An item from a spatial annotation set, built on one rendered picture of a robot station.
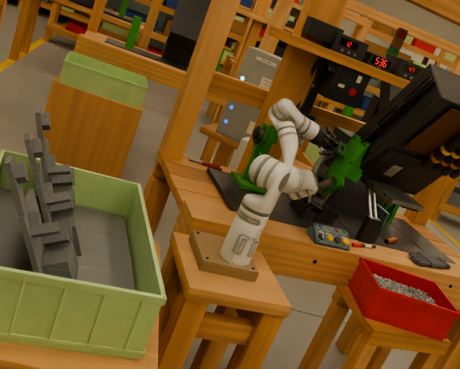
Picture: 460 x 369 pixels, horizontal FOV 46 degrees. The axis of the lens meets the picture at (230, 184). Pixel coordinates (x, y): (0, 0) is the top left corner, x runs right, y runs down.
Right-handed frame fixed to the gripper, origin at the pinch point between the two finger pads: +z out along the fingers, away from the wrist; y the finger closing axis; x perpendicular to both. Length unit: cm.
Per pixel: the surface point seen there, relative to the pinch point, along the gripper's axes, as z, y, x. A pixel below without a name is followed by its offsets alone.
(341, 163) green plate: 2.9, -5.8, -0.8
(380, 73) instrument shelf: 4.6, 36.0, -14.6
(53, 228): -100, -88, -27
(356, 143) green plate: 3.0, 1.4, -7.5
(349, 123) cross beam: 20.9, 33.7, 17.0
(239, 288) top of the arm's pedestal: -42, -78, -14
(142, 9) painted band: 74, 681, 726
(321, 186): -0.3, -16.3, 5.2
